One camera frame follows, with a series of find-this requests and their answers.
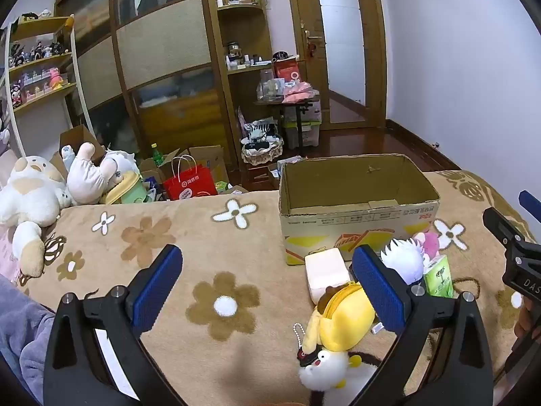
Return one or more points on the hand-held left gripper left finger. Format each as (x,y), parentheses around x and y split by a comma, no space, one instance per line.
(158,287)

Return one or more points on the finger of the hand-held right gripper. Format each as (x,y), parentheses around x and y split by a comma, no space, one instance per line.
(503,226)
(531,205)

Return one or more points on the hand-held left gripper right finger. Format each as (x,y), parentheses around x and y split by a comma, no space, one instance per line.
(378,292)

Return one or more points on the white spiky-haired plush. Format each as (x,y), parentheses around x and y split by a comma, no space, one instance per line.
(403,262)

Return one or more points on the yellow plush pouch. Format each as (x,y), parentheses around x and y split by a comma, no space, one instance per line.
(344,319)

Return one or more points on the white foam block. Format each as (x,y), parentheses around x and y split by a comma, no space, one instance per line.
(325,273)

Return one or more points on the green tissue pack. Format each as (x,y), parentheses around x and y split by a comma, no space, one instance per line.
(437,277)

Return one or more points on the printed cardboard box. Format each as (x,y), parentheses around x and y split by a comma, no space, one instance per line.
(359,194)

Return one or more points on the person's right hand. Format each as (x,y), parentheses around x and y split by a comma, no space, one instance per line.
(530,321)

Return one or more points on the beige floral blanket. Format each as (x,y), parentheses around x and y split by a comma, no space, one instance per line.
(169,224)

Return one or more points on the red paper shopping bag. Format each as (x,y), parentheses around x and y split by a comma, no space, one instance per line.
(188,184)

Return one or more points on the green plastic bottle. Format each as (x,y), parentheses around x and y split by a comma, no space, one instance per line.
(157,156)

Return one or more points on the white-clothed plush doll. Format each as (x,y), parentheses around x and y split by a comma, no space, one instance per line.
(86,175)

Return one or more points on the brown cardboard box with clutter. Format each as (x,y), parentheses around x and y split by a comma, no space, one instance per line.
(207,158)

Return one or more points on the person's grey pants leg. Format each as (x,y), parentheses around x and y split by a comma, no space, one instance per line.
(21,330)

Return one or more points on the large white tan plush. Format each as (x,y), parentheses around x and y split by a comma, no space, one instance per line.
(25,194)

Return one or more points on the wicker basket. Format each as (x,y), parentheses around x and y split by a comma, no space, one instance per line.
(262,154)

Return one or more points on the open brown cardboard box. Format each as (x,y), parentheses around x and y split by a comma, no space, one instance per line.
(76,137)

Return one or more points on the clear plastic storage box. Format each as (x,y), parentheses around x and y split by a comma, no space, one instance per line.
(310,129)

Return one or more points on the small dark side table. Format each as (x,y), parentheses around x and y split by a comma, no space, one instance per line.
(301,112)

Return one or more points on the pink cloth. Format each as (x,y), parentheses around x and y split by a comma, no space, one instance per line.
(298,92)

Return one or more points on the clear plastic container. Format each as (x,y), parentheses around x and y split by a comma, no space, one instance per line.
(270,86)

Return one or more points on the pink plush figure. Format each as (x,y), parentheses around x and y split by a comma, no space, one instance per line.
(55,78)

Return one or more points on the red box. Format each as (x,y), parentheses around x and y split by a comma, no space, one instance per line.
(287,72)

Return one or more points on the black white plush figure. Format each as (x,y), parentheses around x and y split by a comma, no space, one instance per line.
(16,95)

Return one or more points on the wooden wardrobe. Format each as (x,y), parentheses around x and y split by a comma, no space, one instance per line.
(169,42)

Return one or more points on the wooden door with glass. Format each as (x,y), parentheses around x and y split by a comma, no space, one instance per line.
(338,42)

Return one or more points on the white yellow display shelf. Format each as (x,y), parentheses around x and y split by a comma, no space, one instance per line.
(38,57)

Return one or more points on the row of small figurines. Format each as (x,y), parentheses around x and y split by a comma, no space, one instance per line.
(36,53)

